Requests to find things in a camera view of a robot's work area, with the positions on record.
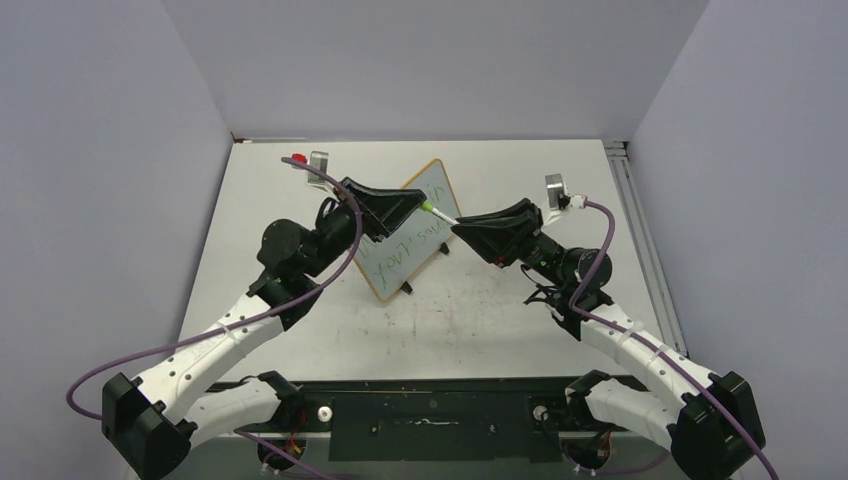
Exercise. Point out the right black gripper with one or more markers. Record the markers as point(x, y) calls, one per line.
point(502, 237)

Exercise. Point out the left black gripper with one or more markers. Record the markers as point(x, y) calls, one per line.
point(403, 204)

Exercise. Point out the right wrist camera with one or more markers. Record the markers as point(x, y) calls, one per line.
point(560, 201)

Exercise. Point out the yellow framed whiteboard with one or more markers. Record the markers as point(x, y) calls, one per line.
point(388, 266)

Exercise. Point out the white green marker pen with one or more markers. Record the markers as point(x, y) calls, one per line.
point(444, 217)

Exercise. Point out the aluminium rail frame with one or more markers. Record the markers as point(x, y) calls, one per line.
point(617, 155)

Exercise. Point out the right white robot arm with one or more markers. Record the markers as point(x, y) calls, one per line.
point(708, 423)

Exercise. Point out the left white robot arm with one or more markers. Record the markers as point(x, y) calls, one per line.
point(155, 418)

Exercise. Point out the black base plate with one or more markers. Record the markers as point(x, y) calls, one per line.
point(432, 420)

